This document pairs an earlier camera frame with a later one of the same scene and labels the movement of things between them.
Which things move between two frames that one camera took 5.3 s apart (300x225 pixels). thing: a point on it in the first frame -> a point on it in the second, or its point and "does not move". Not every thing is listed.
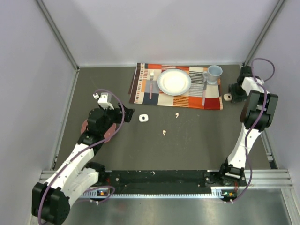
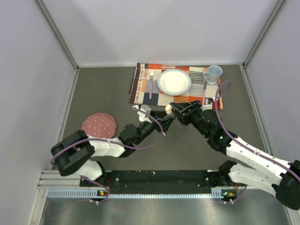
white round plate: (174, 82) does not move
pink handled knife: (205, 88) does not move
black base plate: (163, 181) does not move
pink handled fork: (151, 76) does not move
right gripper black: (235, 97) -> (184, 118)
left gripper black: (116, 112) -> (165, 122)
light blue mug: (214, 71) does not move
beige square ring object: (228, 97) -> (168, 109)
